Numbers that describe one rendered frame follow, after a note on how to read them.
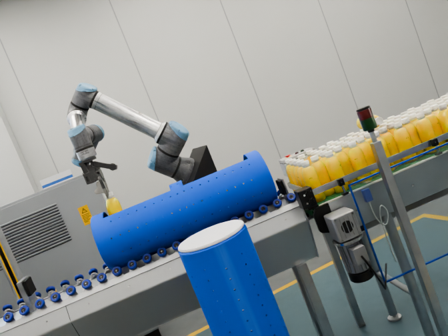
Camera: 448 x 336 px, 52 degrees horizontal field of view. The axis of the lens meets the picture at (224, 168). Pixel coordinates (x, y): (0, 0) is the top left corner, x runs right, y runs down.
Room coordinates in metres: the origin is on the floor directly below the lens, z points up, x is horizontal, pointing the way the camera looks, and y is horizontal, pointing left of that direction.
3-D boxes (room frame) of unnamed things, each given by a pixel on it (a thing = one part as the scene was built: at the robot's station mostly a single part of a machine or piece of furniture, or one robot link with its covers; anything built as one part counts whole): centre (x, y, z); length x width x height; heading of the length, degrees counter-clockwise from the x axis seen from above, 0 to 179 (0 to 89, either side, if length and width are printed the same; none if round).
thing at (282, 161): (2.62, -0.41, 1.05); 0.20 x 0.10 x 0.10; 96
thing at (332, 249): (2.62, -0.41, 0.50); 0.04 x 0.04 x 1.00; 6
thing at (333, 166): (2.21, -0.50, 0.99); 0.07 x 0.07 x 0.19
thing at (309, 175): (2.19, -0.37, 0.99); 0.07 x 0.07 x 0.19
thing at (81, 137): (2.28, 0.60, 1.61); 0.10 x 0.09 x 0.12; 162
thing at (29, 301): (2.17, 1.09, 1.00); 0.10 x 0.04 x 0.15; 6
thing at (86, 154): (2.28, 0.60, 1.52); 0.10 x 0.09 x 0.05; 6
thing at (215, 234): (1.78, 0.15, 1.03); 0.28 x 0.28 x 0.01
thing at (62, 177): (3.70, 1.28, 1.48); 0.24 x 0.12 x 0.08; 112
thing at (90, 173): (2.28, 0.61, 1.44); 0.09 x 0.08 x 0.12; 96
